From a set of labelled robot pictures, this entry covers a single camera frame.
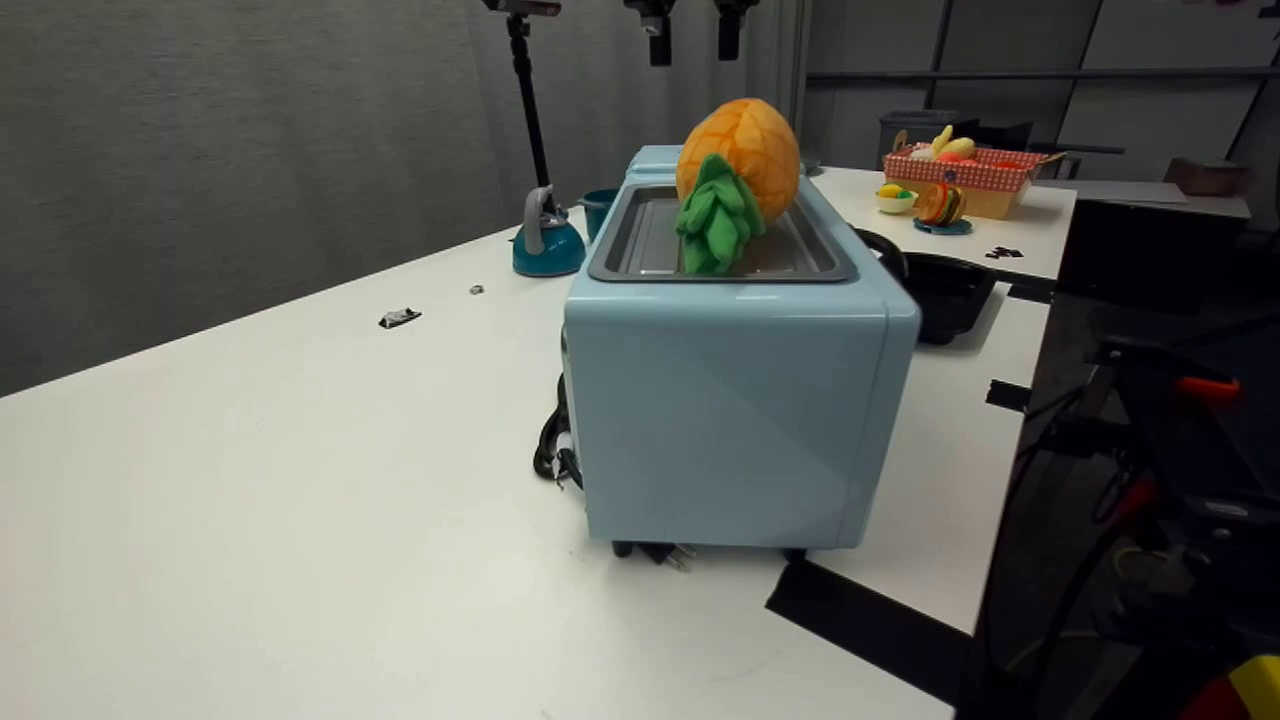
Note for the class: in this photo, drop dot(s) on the light blue breakfast station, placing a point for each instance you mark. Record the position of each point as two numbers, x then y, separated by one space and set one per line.
734 403

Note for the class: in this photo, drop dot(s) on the teal cup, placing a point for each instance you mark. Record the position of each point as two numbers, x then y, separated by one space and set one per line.
599 212

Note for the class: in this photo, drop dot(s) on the orange plush pineapple toy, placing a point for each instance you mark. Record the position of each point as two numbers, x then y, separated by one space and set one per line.
743 153

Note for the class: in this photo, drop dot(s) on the small grey marker piece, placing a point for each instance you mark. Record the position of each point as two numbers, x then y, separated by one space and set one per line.
398 319

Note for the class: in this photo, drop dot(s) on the small yellow toy food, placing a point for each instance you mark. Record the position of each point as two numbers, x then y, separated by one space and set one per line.
894 196

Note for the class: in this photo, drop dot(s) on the black ribbed plastic tray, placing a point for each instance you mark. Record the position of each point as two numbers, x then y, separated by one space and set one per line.
950 296

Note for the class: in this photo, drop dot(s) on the orange black toy on plate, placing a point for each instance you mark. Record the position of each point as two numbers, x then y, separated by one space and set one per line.
941 204

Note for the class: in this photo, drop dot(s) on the large black tape patch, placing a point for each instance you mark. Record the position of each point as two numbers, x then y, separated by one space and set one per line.
867 621

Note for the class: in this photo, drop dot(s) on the black tape strip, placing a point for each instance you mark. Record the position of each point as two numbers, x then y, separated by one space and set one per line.
1029 290
1009 395

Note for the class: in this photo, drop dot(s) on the small black table item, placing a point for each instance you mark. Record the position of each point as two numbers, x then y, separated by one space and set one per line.
1004 254

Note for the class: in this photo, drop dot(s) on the yellow toy fruit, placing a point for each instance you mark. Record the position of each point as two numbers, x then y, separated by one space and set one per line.
950 143

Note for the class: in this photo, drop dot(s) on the orange woven basket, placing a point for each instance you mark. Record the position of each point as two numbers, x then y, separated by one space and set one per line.
981 183

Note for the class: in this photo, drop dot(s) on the grey backdrop curtain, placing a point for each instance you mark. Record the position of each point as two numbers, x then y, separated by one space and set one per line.
265 144

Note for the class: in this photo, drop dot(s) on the dark side table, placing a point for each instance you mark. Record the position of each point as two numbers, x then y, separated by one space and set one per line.
1147 244

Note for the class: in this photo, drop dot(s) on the brown bowl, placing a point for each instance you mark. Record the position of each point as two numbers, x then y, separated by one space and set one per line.
1210 176

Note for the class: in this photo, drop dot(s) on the yellow plastic tool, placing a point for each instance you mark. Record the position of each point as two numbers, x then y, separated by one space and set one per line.
1261 684

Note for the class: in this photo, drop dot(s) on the black camera tripod stand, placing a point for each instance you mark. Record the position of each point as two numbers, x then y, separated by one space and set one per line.
531 94

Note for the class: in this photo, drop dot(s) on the black hanging camera mount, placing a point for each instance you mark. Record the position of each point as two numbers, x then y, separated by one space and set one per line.
734 24
654 24

